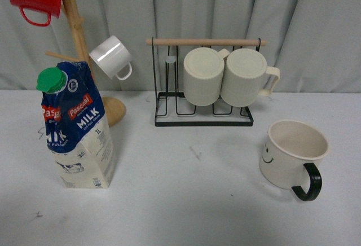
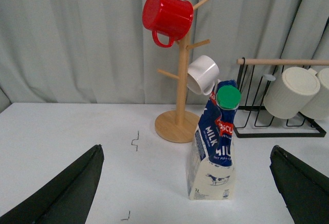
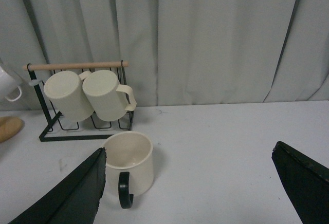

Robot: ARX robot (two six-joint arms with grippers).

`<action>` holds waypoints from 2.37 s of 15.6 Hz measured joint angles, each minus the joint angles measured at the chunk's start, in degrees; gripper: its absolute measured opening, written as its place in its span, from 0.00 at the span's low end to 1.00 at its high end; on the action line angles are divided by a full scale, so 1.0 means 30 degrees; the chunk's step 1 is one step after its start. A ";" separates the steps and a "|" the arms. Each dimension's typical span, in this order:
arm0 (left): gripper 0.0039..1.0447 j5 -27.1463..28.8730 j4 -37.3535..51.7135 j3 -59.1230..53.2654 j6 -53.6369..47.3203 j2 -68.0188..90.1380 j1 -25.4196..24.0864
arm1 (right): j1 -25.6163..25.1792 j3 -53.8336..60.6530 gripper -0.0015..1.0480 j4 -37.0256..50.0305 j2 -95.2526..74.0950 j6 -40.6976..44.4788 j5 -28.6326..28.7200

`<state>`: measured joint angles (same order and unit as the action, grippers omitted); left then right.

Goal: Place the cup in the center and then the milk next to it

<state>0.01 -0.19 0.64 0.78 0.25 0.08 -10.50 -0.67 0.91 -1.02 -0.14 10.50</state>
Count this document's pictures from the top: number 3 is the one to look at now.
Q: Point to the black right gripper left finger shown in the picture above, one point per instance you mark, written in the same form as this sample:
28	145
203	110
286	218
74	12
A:
75	199

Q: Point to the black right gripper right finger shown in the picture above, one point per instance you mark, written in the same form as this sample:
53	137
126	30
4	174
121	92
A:
305	182

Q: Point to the cream mug with black handle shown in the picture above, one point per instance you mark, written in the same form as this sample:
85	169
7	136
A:
129	166

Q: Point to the wooden object at left edge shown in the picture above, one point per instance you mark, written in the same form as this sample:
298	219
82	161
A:
10	126

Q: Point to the cream ribbed mug right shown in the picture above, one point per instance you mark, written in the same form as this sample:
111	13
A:
109	99

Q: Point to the cream ribbed mug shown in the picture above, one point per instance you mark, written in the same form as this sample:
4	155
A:
109	99
64	90

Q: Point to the cream ribbed mug left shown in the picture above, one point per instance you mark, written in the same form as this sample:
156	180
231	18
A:
64	90

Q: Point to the white enamel pitcher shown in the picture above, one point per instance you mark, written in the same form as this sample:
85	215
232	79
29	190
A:
10	81

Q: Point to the grey curtain backdrop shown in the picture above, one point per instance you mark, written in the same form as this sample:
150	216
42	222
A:
180	52

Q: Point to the black wire mug rack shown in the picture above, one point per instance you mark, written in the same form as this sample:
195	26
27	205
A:
55	119

